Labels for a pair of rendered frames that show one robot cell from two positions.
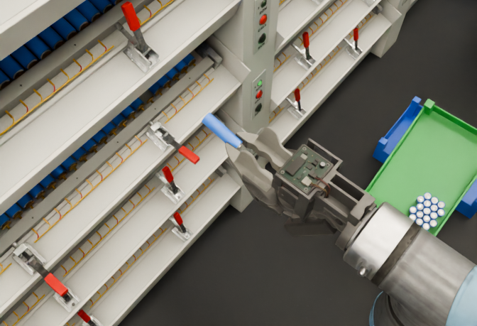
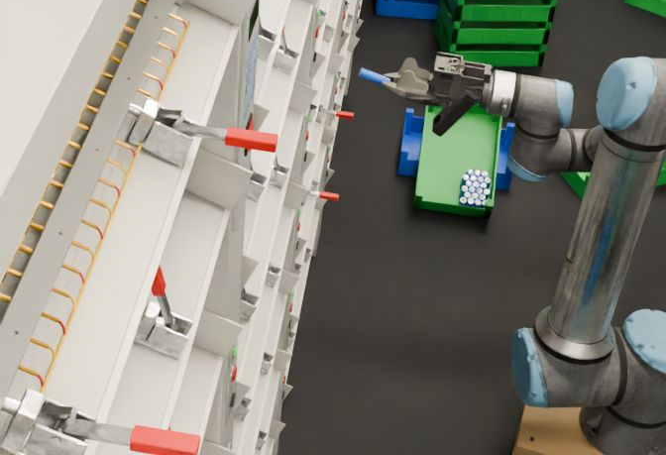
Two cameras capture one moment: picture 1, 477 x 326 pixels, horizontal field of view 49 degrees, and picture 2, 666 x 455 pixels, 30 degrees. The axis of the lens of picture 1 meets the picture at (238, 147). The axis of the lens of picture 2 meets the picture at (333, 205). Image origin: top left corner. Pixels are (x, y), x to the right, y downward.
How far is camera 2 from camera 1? 1.97 m
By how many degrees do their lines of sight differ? 30
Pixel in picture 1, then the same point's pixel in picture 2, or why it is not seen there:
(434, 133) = not seen: hidden behind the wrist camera
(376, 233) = (502, 79)
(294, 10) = not seen: hidden behind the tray
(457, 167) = (479, 146)
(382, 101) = (374, 129)
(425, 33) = (372, 62)
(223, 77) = not seen: hidden behind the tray
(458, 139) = (467, 123)
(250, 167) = (410, 83)
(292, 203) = (445, 92)
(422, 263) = (531, 83)
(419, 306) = (541, 106)
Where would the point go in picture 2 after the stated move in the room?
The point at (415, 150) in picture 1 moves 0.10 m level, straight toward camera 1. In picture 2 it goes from (437, 147) to (439, 170)
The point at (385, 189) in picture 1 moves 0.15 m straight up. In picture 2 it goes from (428, 190) to (436, 145)
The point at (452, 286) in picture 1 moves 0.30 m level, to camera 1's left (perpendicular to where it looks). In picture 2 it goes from (551, 86) to (429, 127)
